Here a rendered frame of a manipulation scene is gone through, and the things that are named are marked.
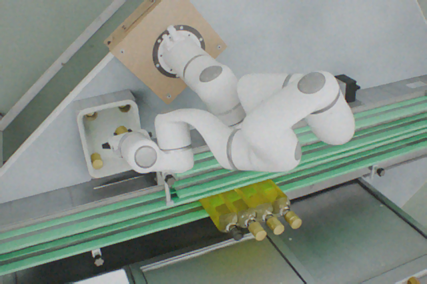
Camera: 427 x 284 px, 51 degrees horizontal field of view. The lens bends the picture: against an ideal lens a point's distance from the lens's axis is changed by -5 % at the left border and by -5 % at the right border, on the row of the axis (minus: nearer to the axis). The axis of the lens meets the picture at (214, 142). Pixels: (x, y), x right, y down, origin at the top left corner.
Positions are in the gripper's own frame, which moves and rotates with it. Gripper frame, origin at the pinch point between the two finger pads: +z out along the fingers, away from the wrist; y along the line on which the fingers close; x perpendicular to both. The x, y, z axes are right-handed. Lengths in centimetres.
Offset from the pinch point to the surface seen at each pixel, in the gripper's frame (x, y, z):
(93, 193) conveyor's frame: -17.2, -11.3, 14.9
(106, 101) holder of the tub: 9.6, -1.4, 9.4
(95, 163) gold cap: -8.3, -8.4, 13.7
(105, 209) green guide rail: -21.1, -9.4, 8.2
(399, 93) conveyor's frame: -11, 103, 10
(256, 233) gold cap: -32.0, 27.2, -15.1
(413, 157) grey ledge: -40, 113, 17
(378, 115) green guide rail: -15, 87, 3
